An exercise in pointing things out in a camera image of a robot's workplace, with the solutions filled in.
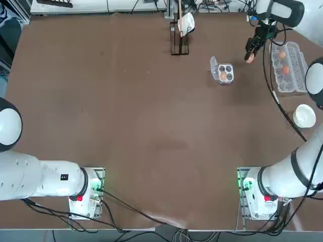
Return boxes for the black wire cup rack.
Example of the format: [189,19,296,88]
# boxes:
[169,21,190,56]

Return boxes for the wooden rod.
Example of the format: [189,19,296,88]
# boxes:
[178,0,184,38]

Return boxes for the clear four-slot egg tray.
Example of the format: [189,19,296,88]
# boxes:
[209,55,235,86]

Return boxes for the white round bowl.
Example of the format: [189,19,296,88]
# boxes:
[293,104,317,129]

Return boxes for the aluminium frame profile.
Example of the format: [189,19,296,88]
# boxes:
[17,0,32,25]

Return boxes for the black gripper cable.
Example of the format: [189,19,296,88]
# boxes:
[261,24,307,142]

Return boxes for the white side shelf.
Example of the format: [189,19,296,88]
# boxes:
[30,0,167,14]

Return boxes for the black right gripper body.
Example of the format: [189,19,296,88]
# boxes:
[254,21,276,42]

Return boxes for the black slotted rack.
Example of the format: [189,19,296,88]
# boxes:
[36,0,74,9]

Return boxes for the clear twelve-slot egg tray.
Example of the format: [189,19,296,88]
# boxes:
[268,41,311,93]

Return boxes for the black table cable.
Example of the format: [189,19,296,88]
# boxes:
[97,188,189,230]

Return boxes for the aluminium camera post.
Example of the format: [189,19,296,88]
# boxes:
[164,0,175,19]

